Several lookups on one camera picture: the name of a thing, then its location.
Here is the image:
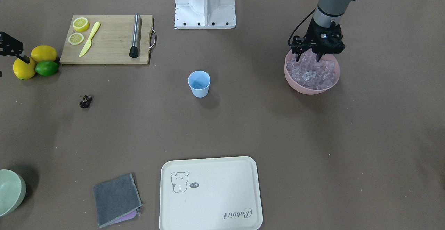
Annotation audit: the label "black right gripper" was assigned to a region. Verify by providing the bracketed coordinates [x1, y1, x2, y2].
[0, 32, 30, 64]

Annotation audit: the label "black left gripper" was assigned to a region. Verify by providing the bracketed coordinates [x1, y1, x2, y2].
[288, 18, 346, 62]

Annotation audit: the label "dark red cherries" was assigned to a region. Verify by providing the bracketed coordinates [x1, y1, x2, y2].
[79, 95, 93, 108]

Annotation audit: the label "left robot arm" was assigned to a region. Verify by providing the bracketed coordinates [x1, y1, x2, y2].
[288, 0, 356, 61]

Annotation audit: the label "clear ice cubes pile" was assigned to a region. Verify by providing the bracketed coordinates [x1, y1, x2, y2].
[286, 53, 337, 90]

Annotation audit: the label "light blue cup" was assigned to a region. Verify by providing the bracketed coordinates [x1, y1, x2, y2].
[188, 70, 211, 98]

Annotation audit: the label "yellow lemon outer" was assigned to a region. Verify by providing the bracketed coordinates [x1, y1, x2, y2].
[13, 58, 37, 80]

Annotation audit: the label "yellow lemon near board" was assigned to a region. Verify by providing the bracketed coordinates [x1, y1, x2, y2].
[31, 45, 58, 62]

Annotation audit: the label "pink bowl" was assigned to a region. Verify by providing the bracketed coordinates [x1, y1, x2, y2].
[284, 49, 341, 95]

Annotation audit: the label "green lime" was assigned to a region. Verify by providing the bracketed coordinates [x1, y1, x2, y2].
[35, 60, 59, 76]

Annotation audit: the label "lemon half lower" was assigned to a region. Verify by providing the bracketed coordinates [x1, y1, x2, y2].
[68, 32, 84, 46]

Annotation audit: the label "lemon half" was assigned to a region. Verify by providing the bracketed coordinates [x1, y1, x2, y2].
[68, 32, 84, 46]
[72, 17, 89, 32]

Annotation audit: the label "yellow plastic knife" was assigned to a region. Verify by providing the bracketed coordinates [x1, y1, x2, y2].
[78, 21, 101, 57]

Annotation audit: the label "lemon half upper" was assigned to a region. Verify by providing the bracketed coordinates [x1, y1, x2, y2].
[72, 17, 89, 32]

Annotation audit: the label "bamboo cutting board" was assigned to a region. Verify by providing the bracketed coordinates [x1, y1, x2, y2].
[60, 14, 154, 65]

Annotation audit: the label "steel muddler black tip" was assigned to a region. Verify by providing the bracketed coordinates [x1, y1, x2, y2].
[129, 14, 142, 58]

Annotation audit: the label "mint green bowl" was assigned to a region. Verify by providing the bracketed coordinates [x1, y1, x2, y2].
[0, 169, 26, 217]

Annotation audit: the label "cream rabbit tray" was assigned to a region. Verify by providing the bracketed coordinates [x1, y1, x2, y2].
[159, 156, 263, 230]

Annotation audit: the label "grey folded cloth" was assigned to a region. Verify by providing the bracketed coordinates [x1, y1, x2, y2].
[92, 173, 143, 228]

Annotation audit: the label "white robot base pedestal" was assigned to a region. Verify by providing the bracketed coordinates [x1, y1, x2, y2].
[174, 0, 237, 29]

